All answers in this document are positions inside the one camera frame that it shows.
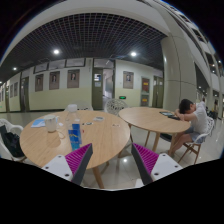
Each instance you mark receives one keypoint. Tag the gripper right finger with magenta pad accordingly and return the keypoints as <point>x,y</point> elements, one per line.
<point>153,166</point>

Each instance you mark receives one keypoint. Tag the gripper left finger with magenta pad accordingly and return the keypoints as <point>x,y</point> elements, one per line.
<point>72,166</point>

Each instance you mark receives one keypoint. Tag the clear water bottle blue label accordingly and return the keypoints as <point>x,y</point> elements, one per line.
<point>73,124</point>

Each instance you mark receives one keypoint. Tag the round wooden table far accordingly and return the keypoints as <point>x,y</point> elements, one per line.
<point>153,120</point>

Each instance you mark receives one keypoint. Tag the round wooden table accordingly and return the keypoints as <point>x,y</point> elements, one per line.
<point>153,120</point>
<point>108,138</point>

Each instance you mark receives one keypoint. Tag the round wooden table near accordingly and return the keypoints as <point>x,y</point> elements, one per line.
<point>108,138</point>

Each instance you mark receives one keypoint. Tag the white chair under person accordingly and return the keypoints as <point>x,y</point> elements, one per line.
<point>190,146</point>

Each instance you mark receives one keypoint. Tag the white mug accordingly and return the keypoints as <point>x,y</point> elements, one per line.
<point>50,123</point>

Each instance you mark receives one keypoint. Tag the black tablet on far table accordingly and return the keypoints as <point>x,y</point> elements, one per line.
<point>168,114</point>

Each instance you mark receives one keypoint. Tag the small card on table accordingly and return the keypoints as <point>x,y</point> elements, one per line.
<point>98,118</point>

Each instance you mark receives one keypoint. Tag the blue paper packet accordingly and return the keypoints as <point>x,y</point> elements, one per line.
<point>38,123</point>

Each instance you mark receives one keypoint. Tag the black bag on chair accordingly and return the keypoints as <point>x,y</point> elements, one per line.
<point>11,141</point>

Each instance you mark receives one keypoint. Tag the person in white shirt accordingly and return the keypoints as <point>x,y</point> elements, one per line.
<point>195,113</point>

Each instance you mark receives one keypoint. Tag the white chair at left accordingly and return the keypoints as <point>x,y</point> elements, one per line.
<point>4,152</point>

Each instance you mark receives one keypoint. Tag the white lattice chair behind tables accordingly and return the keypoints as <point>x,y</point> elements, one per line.
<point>114,106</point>

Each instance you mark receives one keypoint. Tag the green exit sign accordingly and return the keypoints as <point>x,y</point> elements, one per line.
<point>122,97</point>

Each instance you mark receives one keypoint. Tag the framed portrait right of door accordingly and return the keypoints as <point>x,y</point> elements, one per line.
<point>128,78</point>

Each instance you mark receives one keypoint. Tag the open doorway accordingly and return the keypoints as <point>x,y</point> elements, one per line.
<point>107,84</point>

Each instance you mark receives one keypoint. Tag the framed portrait on wall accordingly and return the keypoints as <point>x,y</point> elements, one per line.
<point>73,78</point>

